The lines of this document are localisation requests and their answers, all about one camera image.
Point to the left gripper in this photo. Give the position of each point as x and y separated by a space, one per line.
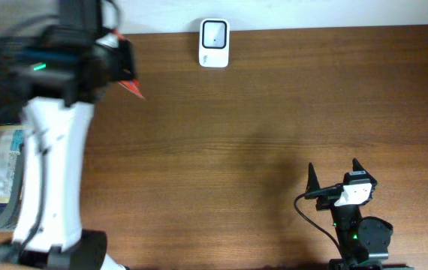
126 69

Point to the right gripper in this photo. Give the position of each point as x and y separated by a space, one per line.
312 182

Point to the red Hacks candy bag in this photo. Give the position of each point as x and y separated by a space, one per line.
122 65

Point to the large yellow wipes bag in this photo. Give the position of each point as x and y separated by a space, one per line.
11 139

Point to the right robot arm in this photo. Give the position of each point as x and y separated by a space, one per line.
363 241

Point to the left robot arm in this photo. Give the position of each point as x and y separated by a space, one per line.
59 76

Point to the white barcode scanner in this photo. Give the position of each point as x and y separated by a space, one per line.
214 43

